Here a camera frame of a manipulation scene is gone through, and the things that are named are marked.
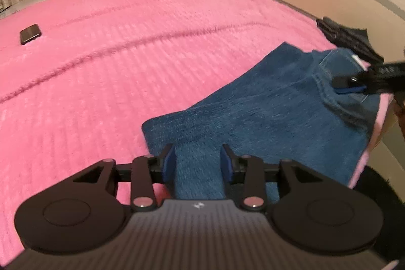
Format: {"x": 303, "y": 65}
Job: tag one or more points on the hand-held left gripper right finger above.
{"x": 226, "y": 162}

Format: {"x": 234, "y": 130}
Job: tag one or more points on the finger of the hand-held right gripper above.
{"x": 349, "y": 89}
{"x": 383, "y": 70}

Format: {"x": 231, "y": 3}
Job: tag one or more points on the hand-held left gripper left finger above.
{"x": 169, "y": 162}

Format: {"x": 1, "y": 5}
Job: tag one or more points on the blue denim jeans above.
{"x": 269, "y": 111}

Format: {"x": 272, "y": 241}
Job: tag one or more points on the black pants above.
{"x": 348, "y": 37}

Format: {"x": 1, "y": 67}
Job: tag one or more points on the person's black clothing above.
{"x": 376, "y": 184}

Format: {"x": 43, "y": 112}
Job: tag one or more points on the pink ribbed fleece blanket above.
{"x": 95, "y": 93}

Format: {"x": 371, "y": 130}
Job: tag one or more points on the dark smartphone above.
{"x": 30, "y": 33}

